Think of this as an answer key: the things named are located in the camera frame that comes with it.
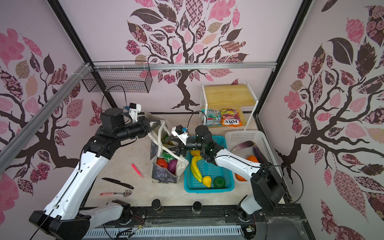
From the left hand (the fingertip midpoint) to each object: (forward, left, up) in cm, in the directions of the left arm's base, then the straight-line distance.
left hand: (160, 124), depth 65 cm
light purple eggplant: (+11, -51, -33) cm, 62 cm away
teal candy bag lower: (+21, -27, -18) cm, 39 cm away
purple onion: (-9, -3, -22) cm, 24 cm away
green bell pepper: (-15, -29, -32) cm, 45 cm away
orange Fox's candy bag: (+21, -38, -18) cm, 47 cm away
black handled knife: (-13, +29, -37) cm, 49 cm away
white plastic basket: (+14, -41, -31) cm, 53 cm away
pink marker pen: (-5, +21, -37) cm, 43 cm away
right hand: (-4, -2, -9) cm, 10 cm away
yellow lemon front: (-14, -22, -32) cm, 42 cm away
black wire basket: (+43, +34, -3) cm, 55 cm away
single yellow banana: (-8, -16, -31) cm, 36 cm away
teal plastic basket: (-15, -14, -36) cm, 42 cm away
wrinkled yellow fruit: (+3, -16, -31) cm, 35 cm away
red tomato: (-9, +1, -19) cm, 21 cm away
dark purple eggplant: (+2, -56, -31) cm, 64 cm away
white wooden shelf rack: (+27, -43, -6) cm, 51 cm away
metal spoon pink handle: (-20, +22, -35) cm, 46 cm away
